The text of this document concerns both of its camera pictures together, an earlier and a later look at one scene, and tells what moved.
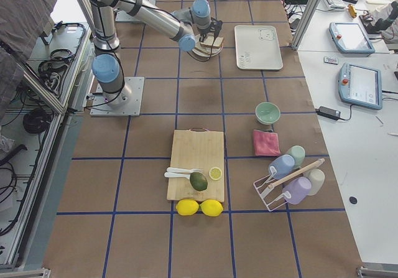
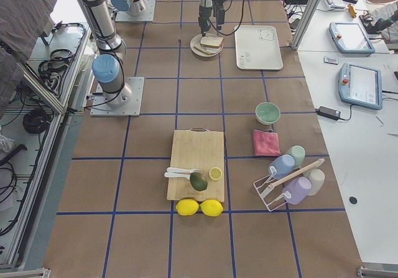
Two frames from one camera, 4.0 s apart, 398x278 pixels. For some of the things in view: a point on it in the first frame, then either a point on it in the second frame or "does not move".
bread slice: [208, 40] does not move
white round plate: [203, 58] → [208, 45]
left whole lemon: [187, 206] does not move
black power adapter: [328, 112] does not move
